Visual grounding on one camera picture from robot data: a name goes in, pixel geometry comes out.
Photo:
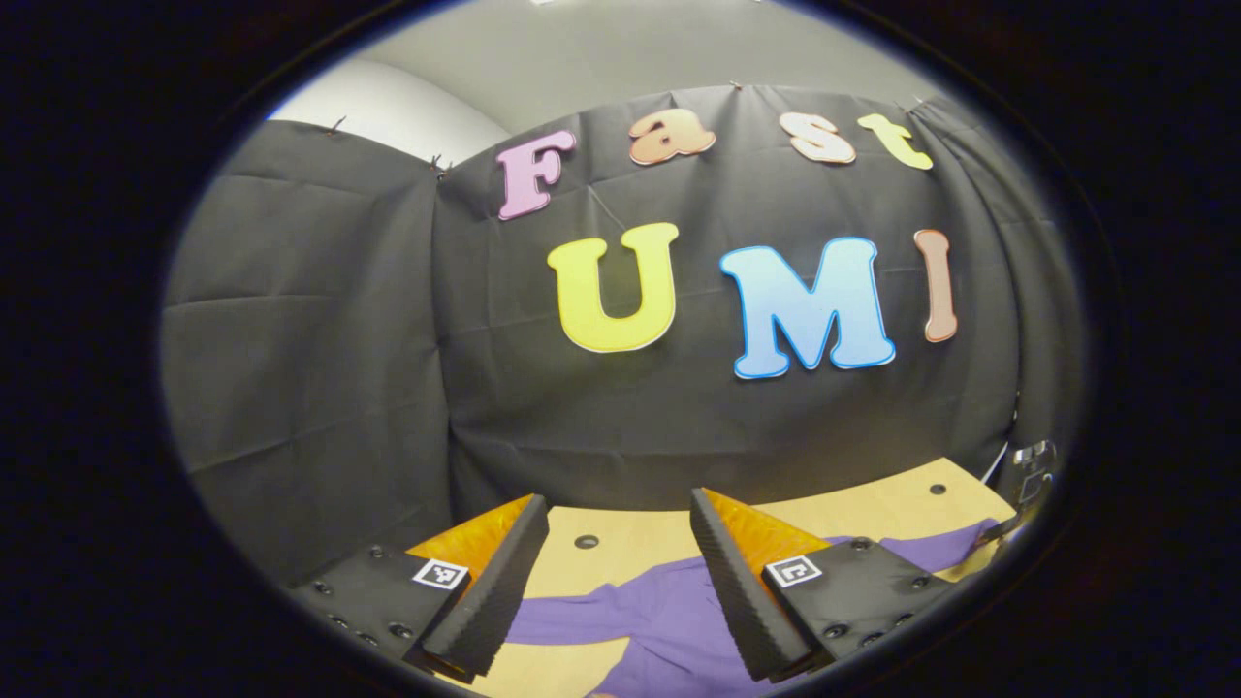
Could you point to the metal clamp stand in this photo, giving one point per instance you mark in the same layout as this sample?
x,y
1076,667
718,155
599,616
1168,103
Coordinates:
x,y
1034,465

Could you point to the purple knit cardigan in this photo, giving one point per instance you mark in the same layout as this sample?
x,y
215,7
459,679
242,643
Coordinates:
x,y
669,620

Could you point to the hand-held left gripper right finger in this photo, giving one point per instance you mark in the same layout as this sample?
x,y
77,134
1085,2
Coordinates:
x,y
737,601

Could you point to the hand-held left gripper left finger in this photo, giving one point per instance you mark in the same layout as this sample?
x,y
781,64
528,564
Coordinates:
x,y
494,591

